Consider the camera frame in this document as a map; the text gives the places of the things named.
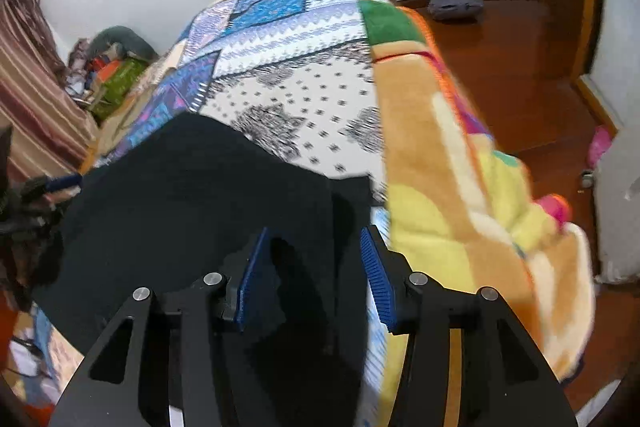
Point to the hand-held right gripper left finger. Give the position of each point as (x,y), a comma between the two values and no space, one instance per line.
(252,279)

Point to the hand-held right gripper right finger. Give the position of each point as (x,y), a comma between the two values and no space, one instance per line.
(377,279)

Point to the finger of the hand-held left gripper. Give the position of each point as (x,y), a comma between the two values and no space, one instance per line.
(62,183)

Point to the black pants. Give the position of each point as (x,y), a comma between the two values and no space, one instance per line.
(200,187)

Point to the striped red curtain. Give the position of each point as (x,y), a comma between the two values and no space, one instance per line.
(35,82)

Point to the green bag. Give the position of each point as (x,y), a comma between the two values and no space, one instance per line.
(117,84)

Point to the orange box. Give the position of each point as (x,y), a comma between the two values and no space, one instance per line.
(110,71)

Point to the orange yellow plush blanket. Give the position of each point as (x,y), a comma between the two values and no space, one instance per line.
(425,147)

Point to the grey long pillow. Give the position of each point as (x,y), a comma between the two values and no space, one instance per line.
(127,38)

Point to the blue patchwork bedsheet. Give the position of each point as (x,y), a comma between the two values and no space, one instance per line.
(300,72)

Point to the pink object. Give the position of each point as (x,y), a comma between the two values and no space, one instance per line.
(599,147)

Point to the wooden wardrobe with white door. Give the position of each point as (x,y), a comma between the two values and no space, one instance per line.
(620,32)

